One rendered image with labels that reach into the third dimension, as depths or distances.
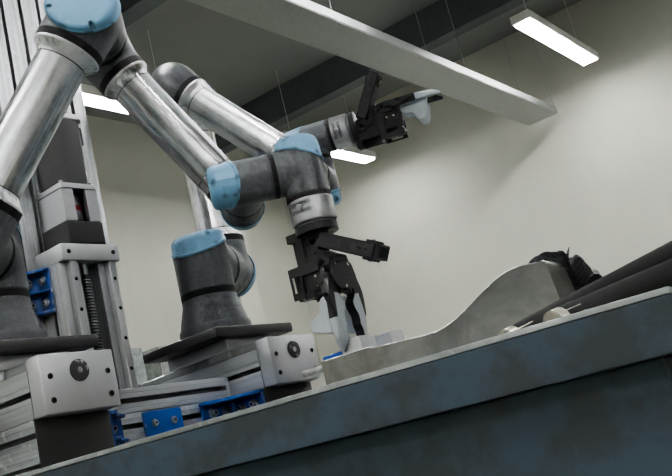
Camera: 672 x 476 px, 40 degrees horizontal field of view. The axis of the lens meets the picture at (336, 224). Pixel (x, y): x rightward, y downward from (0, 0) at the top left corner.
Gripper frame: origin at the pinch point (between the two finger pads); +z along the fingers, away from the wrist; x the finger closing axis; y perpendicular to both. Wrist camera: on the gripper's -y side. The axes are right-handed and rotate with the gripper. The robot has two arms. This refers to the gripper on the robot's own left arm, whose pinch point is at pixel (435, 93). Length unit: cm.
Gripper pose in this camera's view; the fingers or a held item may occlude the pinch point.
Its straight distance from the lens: 208.2
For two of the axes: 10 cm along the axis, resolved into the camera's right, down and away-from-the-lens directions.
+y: 2.6, 9.6, -1.0
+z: 9.4, -2.7, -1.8
